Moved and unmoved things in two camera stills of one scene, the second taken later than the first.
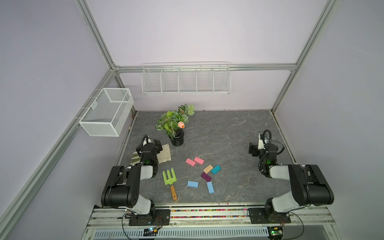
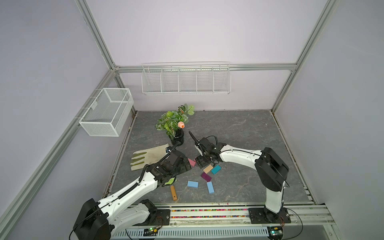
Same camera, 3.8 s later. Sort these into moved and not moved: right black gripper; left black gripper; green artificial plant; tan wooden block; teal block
Moved: left black gripper; right black gripper
Not moved: green artificial plant; teal block; tan wooden block
